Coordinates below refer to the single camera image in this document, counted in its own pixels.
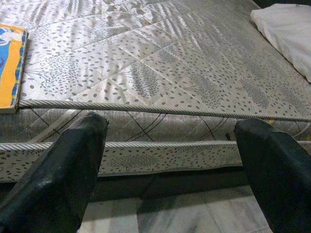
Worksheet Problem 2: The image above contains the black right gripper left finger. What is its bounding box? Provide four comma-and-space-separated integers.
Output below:
0, 111, 109, 233

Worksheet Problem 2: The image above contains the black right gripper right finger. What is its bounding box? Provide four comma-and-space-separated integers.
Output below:
234, 118, 311, 233

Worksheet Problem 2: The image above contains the yellow blue picture book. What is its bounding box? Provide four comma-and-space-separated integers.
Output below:
0, 23, 29, 115

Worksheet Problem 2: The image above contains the white pillow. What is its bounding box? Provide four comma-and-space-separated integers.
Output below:
250, 2, 311, 83

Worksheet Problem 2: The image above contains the grey patterned quilted mattress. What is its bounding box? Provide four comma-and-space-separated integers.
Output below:
0, 0, 311, 183

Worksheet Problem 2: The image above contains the black tufted headboard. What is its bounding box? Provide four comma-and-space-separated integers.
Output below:
257, 0, 311, 8

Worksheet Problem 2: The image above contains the dark bed frame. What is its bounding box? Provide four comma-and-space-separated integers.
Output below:
0, 167, 251, 202

